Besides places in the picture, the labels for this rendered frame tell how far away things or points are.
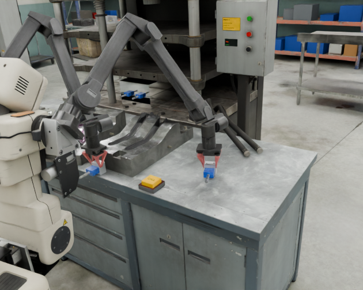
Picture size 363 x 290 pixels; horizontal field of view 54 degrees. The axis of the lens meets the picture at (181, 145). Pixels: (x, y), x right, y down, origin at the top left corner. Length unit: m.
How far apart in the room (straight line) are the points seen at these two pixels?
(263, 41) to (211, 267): 1.18
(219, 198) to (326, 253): 1.21
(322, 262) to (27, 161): 1.79
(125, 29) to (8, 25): 4.52
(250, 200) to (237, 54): 0.97
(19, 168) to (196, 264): 0.83
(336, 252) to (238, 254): 1.15
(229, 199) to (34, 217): 0.71
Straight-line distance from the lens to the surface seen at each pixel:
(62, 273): 2.40
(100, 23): 2.55
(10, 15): 5.81
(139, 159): 1.58
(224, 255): 1.48
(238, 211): 1.33
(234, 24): 2.07
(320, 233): 2.60
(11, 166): 1.22
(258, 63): 2.04
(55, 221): 1.37
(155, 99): 2.49
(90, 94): 1.16
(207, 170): 1.51
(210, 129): 1.43
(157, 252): 1.73
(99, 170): 1.62
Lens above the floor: 1.57
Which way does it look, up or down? 25 degrees down
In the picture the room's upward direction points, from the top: 3 degrees counter-clockwise
